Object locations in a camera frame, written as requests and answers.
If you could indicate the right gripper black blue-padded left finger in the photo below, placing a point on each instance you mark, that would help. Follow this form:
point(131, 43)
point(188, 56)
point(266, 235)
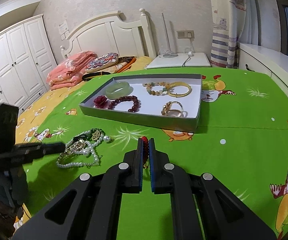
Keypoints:
point(89, 207)

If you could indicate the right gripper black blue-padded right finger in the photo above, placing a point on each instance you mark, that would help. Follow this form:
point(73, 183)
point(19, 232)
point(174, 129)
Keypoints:
point(202, 206)

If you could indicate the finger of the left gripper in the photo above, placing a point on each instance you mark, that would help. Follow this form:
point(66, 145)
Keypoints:
point(51, 147)

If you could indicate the grey jewelry tray box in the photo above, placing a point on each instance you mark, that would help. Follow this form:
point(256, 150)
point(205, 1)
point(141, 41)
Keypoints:
point(162, 111)

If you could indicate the grey gloved left hand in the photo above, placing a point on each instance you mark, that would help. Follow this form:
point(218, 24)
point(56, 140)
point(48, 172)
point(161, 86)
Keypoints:
point(13, 186)

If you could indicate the yellow floral bedsheet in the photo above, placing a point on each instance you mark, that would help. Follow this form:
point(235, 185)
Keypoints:
point(56, 117)

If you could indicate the gold ornate hair clip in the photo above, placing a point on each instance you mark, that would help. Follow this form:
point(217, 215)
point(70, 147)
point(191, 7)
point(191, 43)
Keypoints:
point(72, 148)

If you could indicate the gold round pendant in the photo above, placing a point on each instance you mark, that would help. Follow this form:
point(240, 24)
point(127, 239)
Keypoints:
point(95, 134)

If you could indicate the green cartoon tablecloth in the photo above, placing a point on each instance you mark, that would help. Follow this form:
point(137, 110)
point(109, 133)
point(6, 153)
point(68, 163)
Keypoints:
point(241, 138)

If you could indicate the pink folded blanket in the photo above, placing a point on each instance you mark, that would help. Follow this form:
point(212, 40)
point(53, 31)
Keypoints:
point(69, 73)

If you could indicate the white wardrobe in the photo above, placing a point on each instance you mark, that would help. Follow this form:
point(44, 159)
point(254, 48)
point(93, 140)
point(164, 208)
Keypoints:
point(26, 58)

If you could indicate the red rose brooch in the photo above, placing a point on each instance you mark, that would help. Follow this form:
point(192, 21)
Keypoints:
point(101, 102)

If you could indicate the green jade bangle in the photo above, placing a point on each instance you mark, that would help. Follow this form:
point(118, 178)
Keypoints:
point(118, 89)

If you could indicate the patterned pillow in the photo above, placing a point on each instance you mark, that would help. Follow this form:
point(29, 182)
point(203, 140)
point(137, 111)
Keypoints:
point(102, 62)

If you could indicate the gold bangle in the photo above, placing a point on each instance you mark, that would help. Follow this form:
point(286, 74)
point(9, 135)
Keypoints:
point(178, 89)

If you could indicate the orange black folded cloth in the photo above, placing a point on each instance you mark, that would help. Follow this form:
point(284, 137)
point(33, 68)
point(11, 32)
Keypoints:
point(123, 64)

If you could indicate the white headboard bed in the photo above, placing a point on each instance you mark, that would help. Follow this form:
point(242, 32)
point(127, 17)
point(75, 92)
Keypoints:
point(107, 32)

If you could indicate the white nightstand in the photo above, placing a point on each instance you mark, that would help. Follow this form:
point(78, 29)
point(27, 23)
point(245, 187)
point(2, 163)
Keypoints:
point(180, 60)

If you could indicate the white desk lamp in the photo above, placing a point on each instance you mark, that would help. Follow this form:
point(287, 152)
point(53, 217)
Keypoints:
point(166, 54)

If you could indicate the white drawer cabinet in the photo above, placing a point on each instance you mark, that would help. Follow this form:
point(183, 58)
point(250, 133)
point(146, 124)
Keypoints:
point(266, 61)

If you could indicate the striped boat curtain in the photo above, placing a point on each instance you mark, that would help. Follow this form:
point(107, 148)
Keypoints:
point(228, 24)

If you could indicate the wall power socket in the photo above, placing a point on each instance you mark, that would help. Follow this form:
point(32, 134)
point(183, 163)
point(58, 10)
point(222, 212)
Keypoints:
point(185, 34)

